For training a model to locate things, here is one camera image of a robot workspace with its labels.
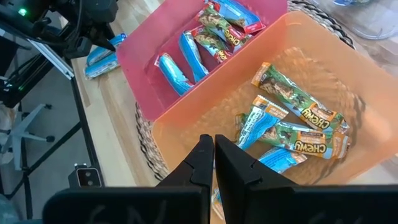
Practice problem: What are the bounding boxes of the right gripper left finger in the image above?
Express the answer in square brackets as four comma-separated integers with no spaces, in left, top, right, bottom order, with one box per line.
[157,133,216,188]

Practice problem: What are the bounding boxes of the round wire basket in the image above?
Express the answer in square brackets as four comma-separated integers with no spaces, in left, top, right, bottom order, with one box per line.
[135,0,355,182]

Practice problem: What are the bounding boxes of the small grey camera box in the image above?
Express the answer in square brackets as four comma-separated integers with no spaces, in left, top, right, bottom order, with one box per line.
[67,163,104,189]

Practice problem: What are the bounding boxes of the light blue granola bar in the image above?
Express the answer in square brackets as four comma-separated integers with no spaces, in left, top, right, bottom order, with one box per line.
[235,95,290,151]
[154,52,194,96]
[257,146,308,174]
[207,0,267,34]
[178,30,210,83]
[86,32,127,67]
[84,54,121,80]

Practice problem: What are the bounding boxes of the black aluminium table frame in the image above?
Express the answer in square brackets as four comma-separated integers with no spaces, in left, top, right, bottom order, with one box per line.
[0,57,106,220]

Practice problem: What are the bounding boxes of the green Chewy granola bar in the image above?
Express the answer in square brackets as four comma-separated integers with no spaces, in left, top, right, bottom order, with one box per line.
[251,61,349,131]
[258,120,351,160]

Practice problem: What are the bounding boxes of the blue orange granola bar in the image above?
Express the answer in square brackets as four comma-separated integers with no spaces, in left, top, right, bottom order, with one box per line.
[211,186,227,220]

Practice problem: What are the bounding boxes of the grey office chair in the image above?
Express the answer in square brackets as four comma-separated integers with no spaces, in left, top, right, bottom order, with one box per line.
[0,102,57,172]

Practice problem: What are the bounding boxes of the clear plastic bin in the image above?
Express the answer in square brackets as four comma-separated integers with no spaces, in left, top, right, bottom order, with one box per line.
[310,0,398,41]

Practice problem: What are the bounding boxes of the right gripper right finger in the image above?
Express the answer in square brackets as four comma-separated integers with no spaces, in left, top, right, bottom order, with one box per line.
[214,134,297,189]

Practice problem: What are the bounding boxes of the orange translucent plastic bin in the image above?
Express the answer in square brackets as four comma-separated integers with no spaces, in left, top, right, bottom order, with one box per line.
[151,11,398,187]

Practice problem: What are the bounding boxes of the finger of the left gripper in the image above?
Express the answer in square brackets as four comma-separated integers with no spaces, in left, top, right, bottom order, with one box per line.
[91,29,116,50]
[91,37,116,52]

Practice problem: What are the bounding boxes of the silver aluminium bar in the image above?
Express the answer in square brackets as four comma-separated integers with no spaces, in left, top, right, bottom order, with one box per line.
[27,39,76,81]

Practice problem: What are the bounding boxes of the blue Chewy granola bar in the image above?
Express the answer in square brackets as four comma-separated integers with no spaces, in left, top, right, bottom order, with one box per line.
[332,0,373,7]

